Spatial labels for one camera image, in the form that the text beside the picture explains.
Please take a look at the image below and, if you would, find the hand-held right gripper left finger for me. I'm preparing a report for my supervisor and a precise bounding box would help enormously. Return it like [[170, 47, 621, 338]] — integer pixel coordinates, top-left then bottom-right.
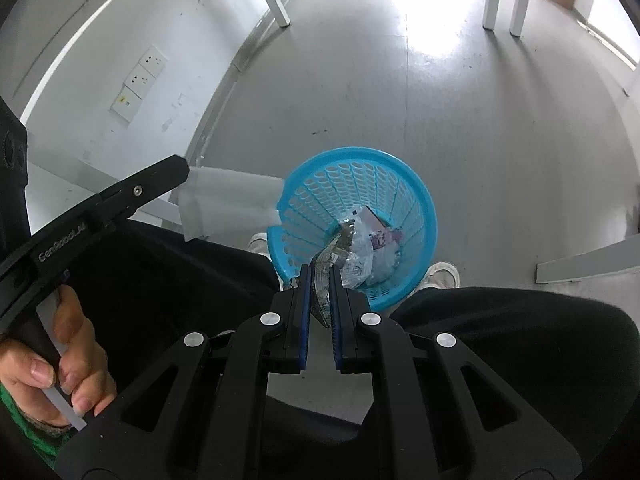
[[65, 262, 316, 480]]

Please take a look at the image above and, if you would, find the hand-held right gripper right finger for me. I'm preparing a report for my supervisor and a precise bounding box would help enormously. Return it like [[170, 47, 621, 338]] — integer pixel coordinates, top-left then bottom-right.
[[327, 265, 583, 480]]

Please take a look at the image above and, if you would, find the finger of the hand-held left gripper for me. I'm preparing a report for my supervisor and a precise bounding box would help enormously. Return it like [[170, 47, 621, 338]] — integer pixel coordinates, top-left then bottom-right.
[[97, 155, 191, 226]]

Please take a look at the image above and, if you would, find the person's right leg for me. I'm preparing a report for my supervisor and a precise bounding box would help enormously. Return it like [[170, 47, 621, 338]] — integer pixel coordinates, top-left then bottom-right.
[[390, 284, 640, 480]]

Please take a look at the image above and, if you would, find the silver foil snack wrapper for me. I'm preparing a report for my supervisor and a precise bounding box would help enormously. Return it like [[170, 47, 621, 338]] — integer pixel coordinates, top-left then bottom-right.
[[309, 217, 358, 330]]

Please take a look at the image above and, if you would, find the person's left leg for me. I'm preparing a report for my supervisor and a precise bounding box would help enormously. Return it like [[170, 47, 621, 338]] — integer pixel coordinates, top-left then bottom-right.
[[60, 219, 301, 411]]

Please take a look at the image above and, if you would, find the white paper piece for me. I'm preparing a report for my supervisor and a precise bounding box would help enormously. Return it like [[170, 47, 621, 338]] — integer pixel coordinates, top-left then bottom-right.
[[352, 205, 383, 231]]

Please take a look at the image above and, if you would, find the person's right white shoe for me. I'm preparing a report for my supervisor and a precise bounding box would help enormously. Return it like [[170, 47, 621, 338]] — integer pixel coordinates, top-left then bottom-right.
[[417, 261, 461, 291]]

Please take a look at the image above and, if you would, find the person's white shoe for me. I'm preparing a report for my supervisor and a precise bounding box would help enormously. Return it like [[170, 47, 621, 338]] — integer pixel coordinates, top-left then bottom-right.
[[247, 232, 273, 258], [417, 261, 461, 291]]

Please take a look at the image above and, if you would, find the blue plastic basket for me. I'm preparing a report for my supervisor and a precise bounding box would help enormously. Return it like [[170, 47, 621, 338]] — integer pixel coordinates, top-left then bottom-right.
[[266, 147, 438, 312]]

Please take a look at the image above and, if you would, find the person's left hand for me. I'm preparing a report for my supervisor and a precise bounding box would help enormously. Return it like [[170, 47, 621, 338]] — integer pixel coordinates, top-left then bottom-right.
[[0, 285, 118, 428]]

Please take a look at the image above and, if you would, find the white plastic sheet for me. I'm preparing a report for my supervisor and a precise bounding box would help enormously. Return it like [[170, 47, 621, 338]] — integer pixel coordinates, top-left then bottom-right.
[[179, 166, 282, 241]]

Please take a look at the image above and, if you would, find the person's green shirt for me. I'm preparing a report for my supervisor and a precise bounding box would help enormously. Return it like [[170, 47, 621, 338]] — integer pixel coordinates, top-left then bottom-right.
[[0, 385, 68, 458]]

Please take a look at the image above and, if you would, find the person's left white shoe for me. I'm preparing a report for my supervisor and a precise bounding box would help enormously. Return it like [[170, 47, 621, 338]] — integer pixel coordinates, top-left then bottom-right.
[[247, 232, 273, 258]]

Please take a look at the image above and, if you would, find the white plastic strip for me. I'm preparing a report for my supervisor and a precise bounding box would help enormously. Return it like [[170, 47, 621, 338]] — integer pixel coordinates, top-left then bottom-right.
[[37, 294, 90, 432]]

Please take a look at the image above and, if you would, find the purple printed packet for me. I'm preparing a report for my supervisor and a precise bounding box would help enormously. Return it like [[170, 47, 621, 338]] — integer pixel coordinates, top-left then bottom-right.
[[367, 227, 405, 250]]

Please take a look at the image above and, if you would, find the clear plastic packaging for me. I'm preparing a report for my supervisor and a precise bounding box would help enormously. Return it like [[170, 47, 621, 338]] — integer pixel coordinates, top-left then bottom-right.
[[345, 230, 401, 288]]

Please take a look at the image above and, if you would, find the yellow-labelled white wall socket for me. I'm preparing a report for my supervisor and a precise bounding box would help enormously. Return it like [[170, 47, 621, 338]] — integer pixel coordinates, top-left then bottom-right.
[[111, 85, 141, 123]]

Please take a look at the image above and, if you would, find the person's leg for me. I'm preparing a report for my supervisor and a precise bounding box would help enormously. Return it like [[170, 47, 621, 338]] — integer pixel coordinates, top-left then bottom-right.
[[390, 284, 640, 480], [60, 219, 301, 411]]

